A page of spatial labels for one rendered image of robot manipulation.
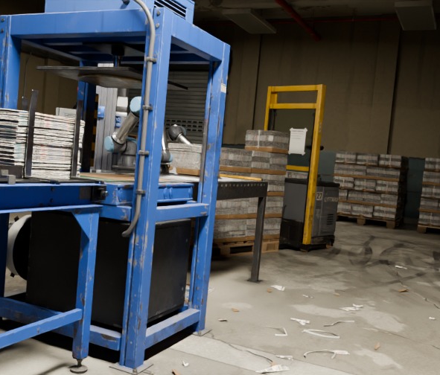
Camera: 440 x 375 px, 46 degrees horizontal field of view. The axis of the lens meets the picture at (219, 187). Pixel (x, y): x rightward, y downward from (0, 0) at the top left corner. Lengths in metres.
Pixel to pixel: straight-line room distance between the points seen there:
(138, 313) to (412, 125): 9.38
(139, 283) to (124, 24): 1.12
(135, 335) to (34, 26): 1.51
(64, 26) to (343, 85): 9.33
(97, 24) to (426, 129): 9.26
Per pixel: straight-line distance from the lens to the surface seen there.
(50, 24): 2.63
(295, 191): 6.04
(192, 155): 3.88
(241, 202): 5.10
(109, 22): 2.42
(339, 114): 11.40
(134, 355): 2.36
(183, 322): 2.69
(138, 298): 2.28
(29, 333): 2.07
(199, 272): 2.80
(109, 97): 4.29
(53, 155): 2.23
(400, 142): 11.15
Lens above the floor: 0.94
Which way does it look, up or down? 3 degrees down
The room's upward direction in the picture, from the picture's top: 5 degrees clockwise
